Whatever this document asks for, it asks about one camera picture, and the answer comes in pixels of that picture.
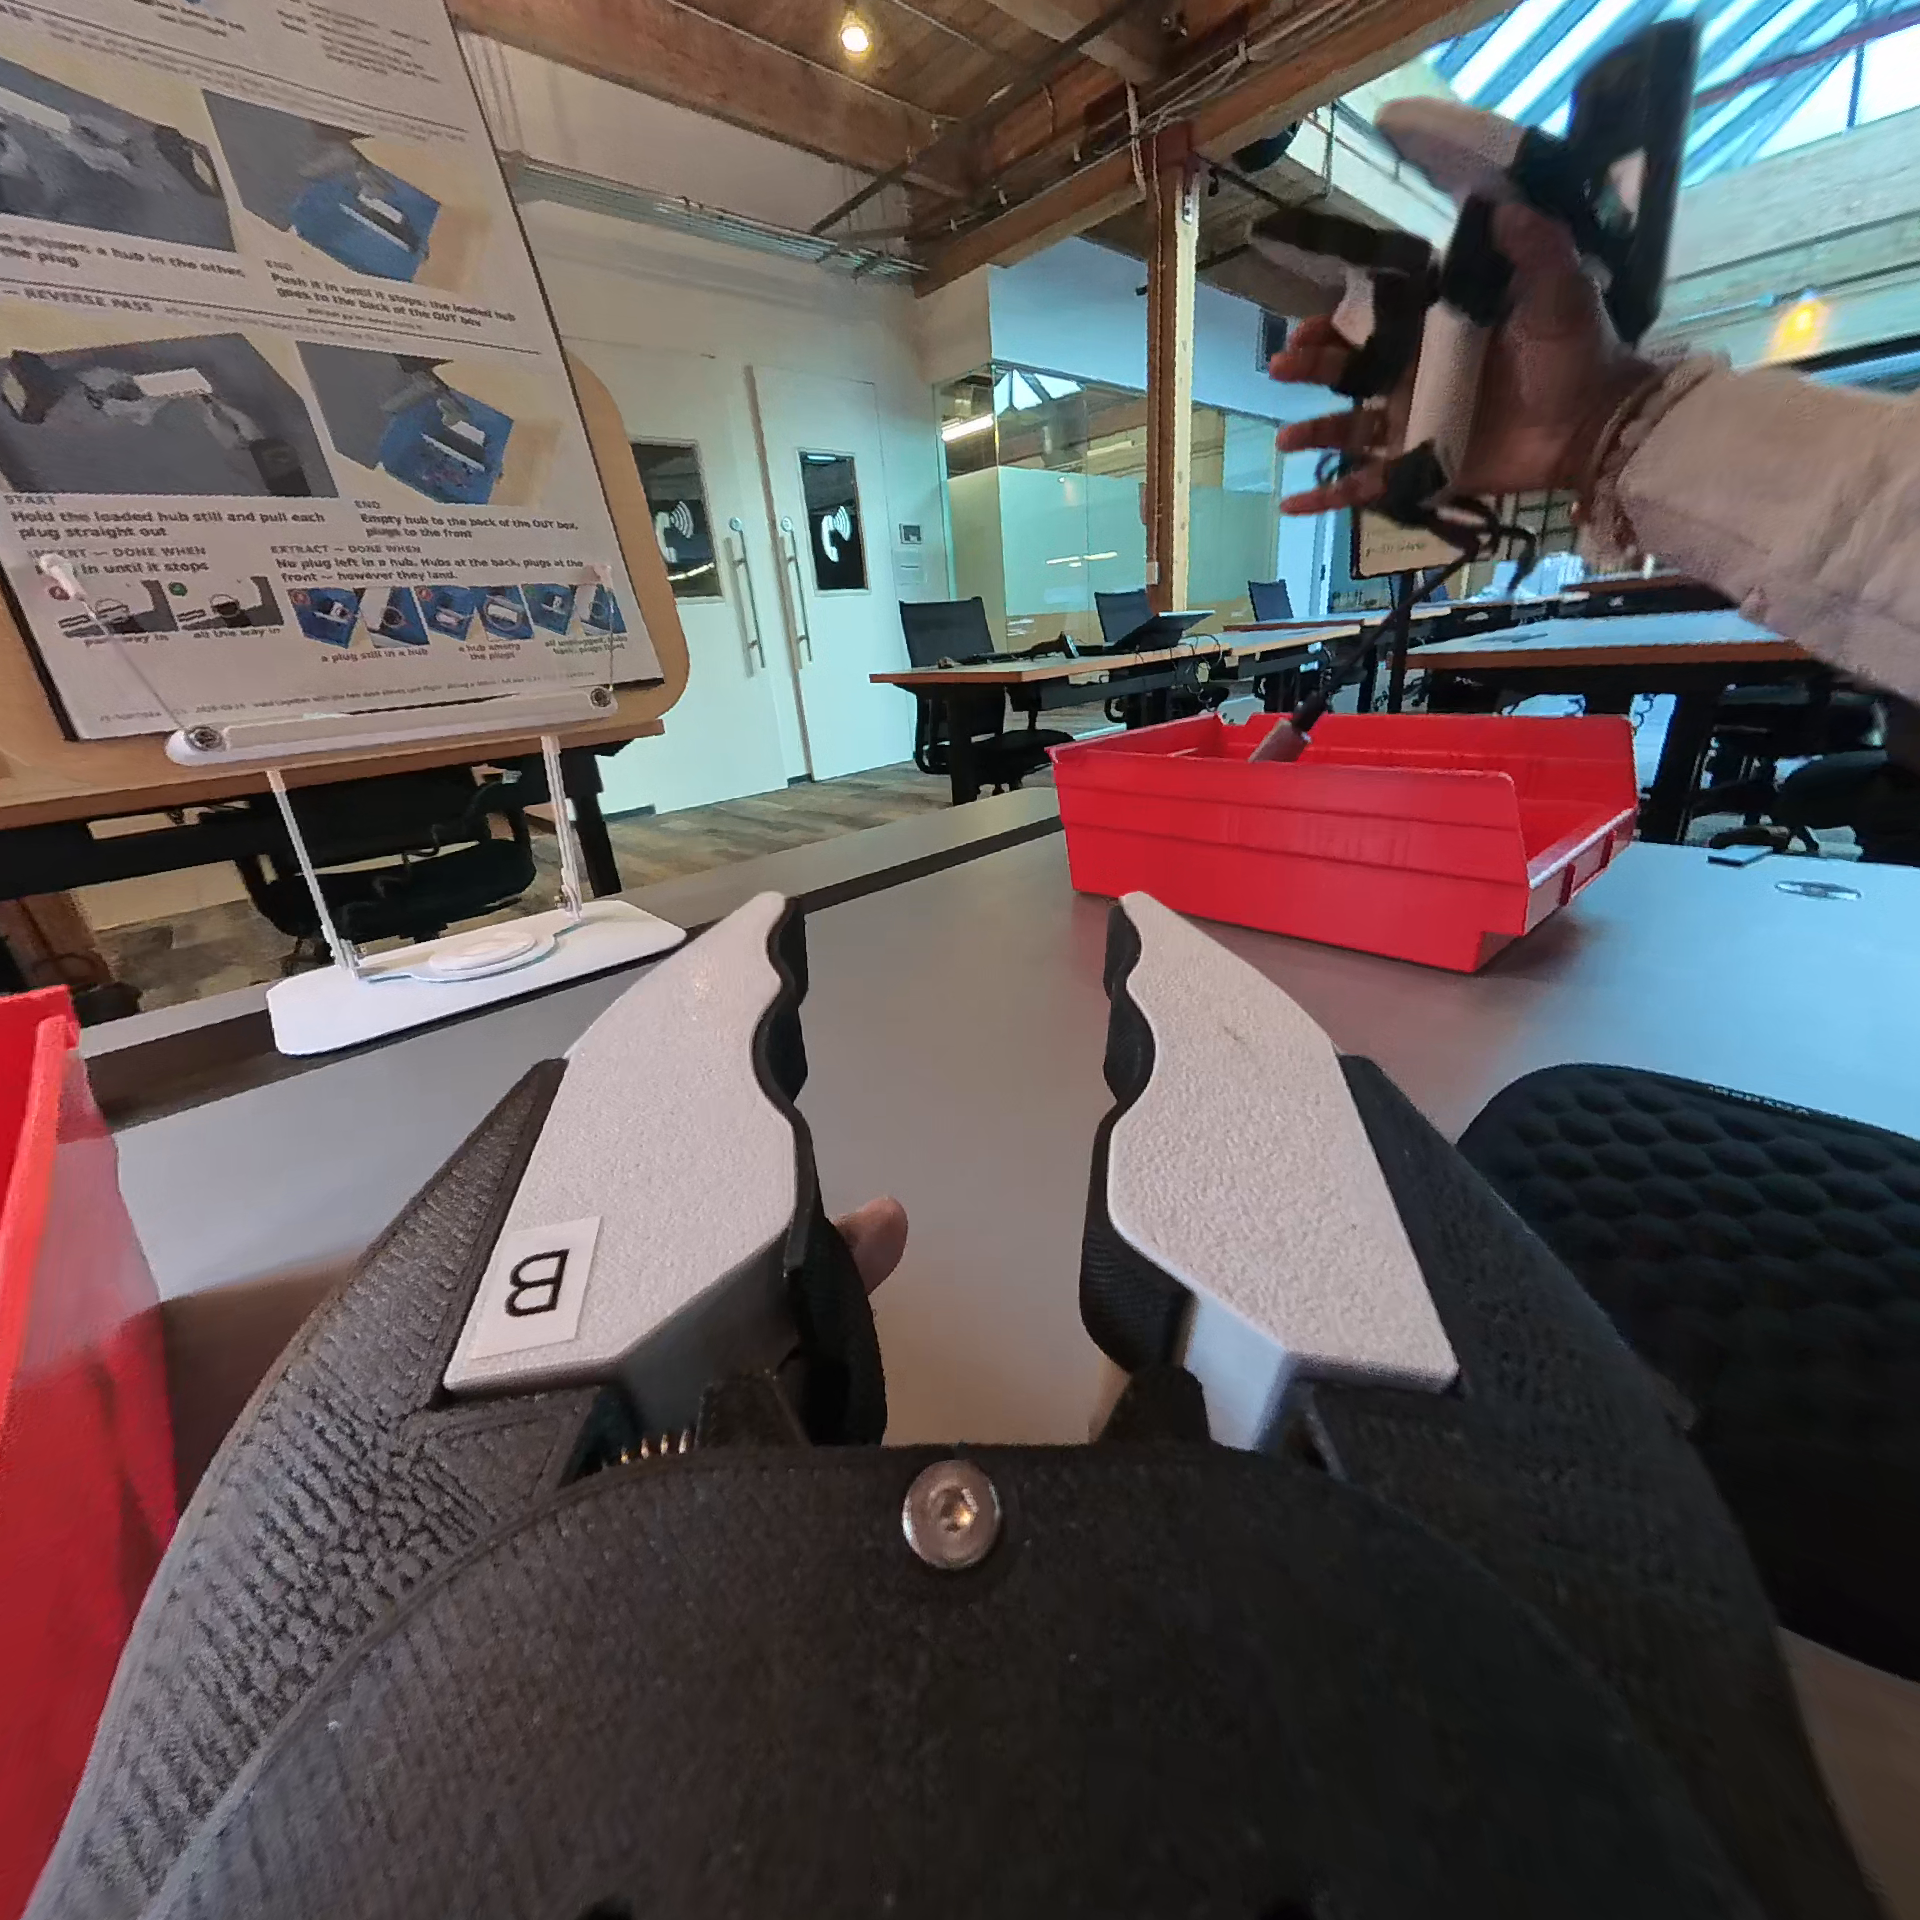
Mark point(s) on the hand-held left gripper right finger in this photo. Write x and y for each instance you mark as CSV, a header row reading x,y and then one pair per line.
x,y
1260,1170

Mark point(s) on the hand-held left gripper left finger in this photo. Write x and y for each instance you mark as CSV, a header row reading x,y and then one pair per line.
x,y
674,1140

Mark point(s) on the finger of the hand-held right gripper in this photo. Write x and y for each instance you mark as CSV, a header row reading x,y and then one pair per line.
x,y
1447,141

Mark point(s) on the red plastic bin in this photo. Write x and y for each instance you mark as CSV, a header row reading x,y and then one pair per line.
x,y
60,1425
1289,855

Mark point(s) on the person's right forearm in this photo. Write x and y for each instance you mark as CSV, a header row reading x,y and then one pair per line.
x,y
1785,511

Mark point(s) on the person's left hand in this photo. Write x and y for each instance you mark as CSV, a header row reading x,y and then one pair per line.
x,y
879,1237

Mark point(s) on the person's right hand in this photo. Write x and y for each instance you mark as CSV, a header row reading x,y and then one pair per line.
x,y
1545,389

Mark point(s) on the whiteboard on stand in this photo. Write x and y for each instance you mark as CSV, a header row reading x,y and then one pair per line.
x,y
1387,551

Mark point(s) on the white phone booth door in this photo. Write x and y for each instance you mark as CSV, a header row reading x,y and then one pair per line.
x,y
855,675
704,705

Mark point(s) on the wooden office desk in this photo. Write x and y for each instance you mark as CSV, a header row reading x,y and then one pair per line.
x,y
1050,665
1606,648

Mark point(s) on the black mesh office chair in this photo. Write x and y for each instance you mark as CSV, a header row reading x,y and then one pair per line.
x,y
1723,1305

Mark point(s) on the dark laptop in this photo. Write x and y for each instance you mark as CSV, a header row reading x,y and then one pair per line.
x,y
1170,626

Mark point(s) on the ceiling spotlight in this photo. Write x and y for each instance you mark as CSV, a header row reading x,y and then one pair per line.
x,y
855,33

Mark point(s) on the printed instruction sheet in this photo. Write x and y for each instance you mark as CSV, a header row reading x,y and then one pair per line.
x,y
299,376

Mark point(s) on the wooden post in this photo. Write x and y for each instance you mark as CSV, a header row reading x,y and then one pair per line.
x,y
1170,376

